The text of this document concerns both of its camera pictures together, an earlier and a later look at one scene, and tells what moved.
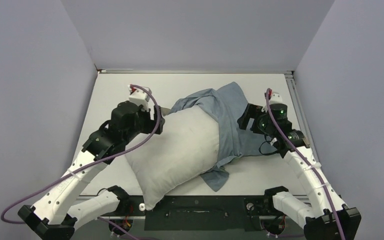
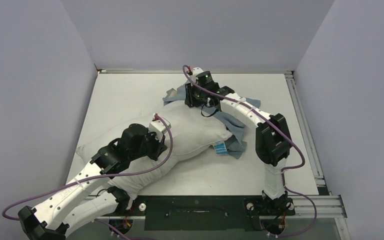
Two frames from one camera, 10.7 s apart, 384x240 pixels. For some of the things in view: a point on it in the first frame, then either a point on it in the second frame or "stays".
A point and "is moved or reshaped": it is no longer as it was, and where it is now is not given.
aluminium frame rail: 300,104 stays
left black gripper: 150,124 → 159,146
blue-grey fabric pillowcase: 225,105 is moved or reshaped
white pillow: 187,145 is moved or reshaped
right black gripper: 252,111 → 191,100
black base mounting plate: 202,212 stays
